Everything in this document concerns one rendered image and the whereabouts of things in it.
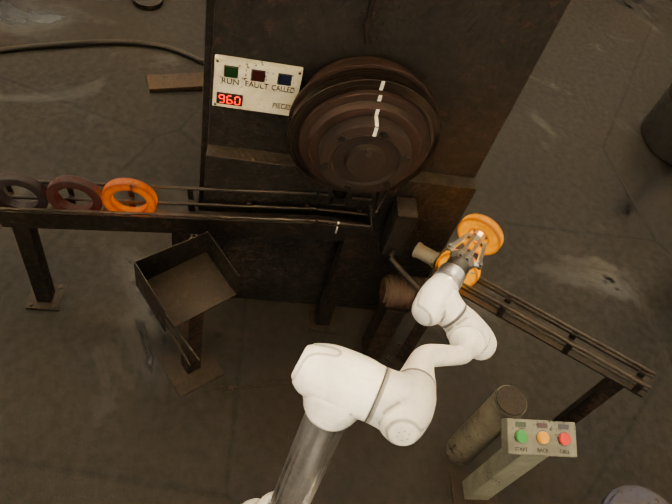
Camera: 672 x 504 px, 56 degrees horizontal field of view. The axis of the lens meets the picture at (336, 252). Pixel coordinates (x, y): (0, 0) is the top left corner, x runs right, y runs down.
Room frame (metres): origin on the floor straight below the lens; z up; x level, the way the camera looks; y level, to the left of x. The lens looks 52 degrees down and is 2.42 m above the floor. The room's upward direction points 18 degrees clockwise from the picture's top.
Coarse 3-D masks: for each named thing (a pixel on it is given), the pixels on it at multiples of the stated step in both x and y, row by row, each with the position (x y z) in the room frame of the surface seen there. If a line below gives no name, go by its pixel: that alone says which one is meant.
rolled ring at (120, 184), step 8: (112, 184) 1.28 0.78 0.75; (120, 184) 1.28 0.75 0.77; (128, 184) 1.29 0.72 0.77; (136, 184) 1.30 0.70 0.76; (144, 184) 1.32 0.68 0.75; (104, 192) 1.27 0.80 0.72; (112, 192) 1.27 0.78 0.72; (136, 192) 1.30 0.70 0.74; (144, 192) 1.30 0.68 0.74; (152, 192) 1.32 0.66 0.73; (104, 200) 1.27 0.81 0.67; (112, 200) 1.28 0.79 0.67; (152, 200) 1.31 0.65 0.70; (112, 208) 1.27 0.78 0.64; (120, 208) 1.29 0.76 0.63; (128, 208) 1.31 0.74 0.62; (136, 208) 1.31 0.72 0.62; (144, 208) 1.31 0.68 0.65; (152, 208) 1.31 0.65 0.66
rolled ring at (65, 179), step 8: (64, 176) 1.26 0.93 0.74; (72, 176) 1.26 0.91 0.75; (56, 184) 1.23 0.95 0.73; (64, 184) 1.23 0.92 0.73; (72, 184) 1.24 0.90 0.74; (80, 184) 1.25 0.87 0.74; (88, 184) 1.27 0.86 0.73; (48, 192) 1.22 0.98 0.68; (56, 192) 1.23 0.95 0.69; (88, 192) 1.25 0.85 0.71; (96, 192) 1.26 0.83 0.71; (48, 200) 1.22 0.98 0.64; (56, 200) 1.22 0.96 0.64; (64, 200) 1.25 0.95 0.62; (96, 200) 1.26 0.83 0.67; (56, 208) 1.22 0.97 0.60; (64, 208) 1.23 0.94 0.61; (72, 208) 1.24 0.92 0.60; (80, 208) 1.25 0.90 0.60; (88, 208) 1.25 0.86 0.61; (96, 208) 1.26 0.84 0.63
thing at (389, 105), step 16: (336, 96) 1.43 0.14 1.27; (352, 96) 1.43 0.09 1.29; (368, 96) 1.44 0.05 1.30; (384, 96) 1.45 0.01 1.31; (400, 96) 1.48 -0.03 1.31; (320, 112) 1.41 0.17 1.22; (336, 112) 1.41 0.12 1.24; (352, 112) 1.41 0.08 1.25; (368, 112) 1.42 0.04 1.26; (384, 112) 1.44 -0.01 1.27; (400, 112) 1.46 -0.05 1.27; (416, 112) 1.48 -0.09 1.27; (304, 128) 1.40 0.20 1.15; (320, 128) 1.39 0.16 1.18; (416, 128) 1.47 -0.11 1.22; (304, 144) 1.40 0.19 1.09; (416, 144) 1.47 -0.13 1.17; (304, 160) 1.40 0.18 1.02; (416, 160) 1.50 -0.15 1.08; (320, 176) 1.42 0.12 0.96
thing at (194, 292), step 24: (192, 240) 1.20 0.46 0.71; (144, 264) 1.07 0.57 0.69; (168, 264) 1.13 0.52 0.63; (192, 264) 1.18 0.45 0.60; (216, 264) 1.20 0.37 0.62; (144, 288) 1.00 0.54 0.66; (168, 288) 1.07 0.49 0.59; (192, 288) 1.09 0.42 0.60; (216, 288) 1.12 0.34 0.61; (168, 312) 0.98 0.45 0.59; (192, 312) 1.01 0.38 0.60; (192, 336) 1.07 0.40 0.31; (168, 360) 1.09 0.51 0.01; (192, 360) 1.07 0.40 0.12; (192, 384) 1.02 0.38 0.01
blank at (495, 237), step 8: (472, 216) 1.47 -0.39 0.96; (480, 216) 1.46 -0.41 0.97; (464, 224) 1.46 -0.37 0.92; (472, 224) 1.45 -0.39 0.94; (480, 224) 1.44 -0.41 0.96; (488, 224) 1.44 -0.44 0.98; (496, 224) 1.45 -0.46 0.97; (464, 232) 1.46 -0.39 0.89; (472, 232) 1.47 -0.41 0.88; (488, 232) 1.43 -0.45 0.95; (496, 232) 1.43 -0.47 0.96; (488, 240) 1.43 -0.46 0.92; (496, 240) 1.42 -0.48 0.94; (472, 248) 1.44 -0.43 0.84; (480, 248) 1.43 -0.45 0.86; (488, 248) 1.43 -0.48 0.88; (496, 248) 1.42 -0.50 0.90
